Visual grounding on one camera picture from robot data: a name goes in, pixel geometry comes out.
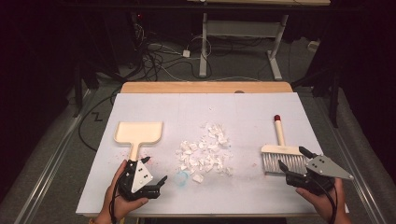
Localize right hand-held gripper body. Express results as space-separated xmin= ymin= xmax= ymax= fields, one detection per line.
xmin=285 ymin=154 xmax=355 ymax=197

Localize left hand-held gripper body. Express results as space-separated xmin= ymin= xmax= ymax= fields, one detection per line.
xmin=117 ymin=159 xmax=162 ymax=202

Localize cream brush with red tip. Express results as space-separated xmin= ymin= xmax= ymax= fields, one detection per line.
xmin=261 ymin=114 xmax=309 ymax=176

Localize cream dustpan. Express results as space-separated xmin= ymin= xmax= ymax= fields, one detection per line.
xmin=113 ymin=120 xmax=164 ymax=163

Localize pile of white paper scraps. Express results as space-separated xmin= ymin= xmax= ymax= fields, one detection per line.
xmin=175 ymin=122 xmax=234 ymax=185

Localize person's left hand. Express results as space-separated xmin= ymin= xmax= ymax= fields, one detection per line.
xmin=98 ymin=160 xmax=150 ymax=223

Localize person's right hand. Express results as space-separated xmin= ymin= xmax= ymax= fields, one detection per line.
xmin=295 ymin=177 xmax=348 ymax=222

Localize scattered pink crumbs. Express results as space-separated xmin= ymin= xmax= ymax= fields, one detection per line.
xmin=106 ymin=148 xmax=160 ymax=166

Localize black stand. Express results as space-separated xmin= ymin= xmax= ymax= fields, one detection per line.
xmin=72 ymin=60 xmax=125 ymax=119
xmin=291 ymin=60 xmax=342 ymax=129

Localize white table mat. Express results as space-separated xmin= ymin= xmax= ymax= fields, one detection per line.
xmin=75 ymin=91 xmax=350 ymax=217

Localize wooden table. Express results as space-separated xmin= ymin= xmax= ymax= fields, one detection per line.
xmin=83 ymin=81 xmax=341 ymax=219

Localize pale desk top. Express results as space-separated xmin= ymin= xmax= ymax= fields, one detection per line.
xmin=186 ymin=0 xmax=332 ymax=7

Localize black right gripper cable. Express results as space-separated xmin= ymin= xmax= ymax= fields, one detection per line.
xmin=311 ymin=178 xmax=339 ymax=224

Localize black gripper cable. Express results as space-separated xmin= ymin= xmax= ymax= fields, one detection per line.
xmin=311 ymin=178 xmax=339 ymax=224
xmin=108 ymin=181 xmax=121 ymax=224

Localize metal floor rail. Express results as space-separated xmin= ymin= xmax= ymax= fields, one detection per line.
xmin=313 ymin=92 xmax=389 ymax=224
xmin=12 ymin=89 xmax=96 ymax=224

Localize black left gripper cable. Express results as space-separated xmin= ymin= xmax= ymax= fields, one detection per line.
xmin=108 ymin=181 xmax=121 ymax=224

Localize long black floor cable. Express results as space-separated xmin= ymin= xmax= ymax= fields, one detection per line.
xmin=78 ymin=90 xmax=121 ymax=153

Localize white floor cable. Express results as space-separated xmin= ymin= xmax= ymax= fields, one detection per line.
xmin=155 ymin=65 xmax=263 ymax=83

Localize tangle of black floor cables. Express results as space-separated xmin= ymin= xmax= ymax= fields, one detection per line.
xmin=129 ymin=22 xmax=214 ymax=82

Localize white metal desk frame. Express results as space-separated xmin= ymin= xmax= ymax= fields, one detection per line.
xmin=198 ymin=12 xmax=290 ymax=81

